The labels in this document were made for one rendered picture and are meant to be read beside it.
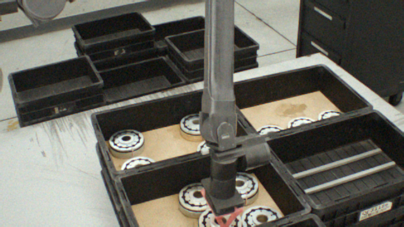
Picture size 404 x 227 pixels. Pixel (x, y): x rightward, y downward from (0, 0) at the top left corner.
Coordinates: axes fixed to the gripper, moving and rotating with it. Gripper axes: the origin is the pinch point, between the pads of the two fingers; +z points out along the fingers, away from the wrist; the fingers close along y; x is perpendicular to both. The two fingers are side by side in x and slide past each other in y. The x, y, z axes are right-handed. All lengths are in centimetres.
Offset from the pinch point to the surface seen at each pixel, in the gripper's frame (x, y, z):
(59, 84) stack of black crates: 21, 148, 46
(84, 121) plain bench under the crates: 19, 81, 23
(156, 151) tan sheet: 3.8, 38.9, 8.3
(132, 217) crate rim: 19.7, 5.2, -2.2
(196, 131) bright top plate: -9.0, 40.0, 5.2
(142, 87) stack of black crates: -20, 146, 56
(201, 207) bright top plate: 1.2, 8.9, 4.2
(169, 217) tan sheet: 8.9, 11.4, 7.7
